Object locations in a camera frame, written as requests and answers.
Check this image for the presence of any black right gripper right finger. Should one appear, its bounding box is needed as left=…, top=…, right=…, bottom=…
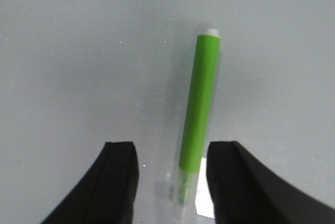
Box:
left=207, top=141, right=334, bottom=223

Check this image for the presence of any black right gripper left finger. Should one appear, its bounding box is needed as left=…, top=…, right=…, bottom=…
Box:
left=43, top=142, right=139, bottom=223

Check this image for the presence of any green highlighter pen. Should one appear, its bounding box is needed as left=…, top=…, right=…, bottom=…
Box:
left=172, top=28, right=220, bottom=223

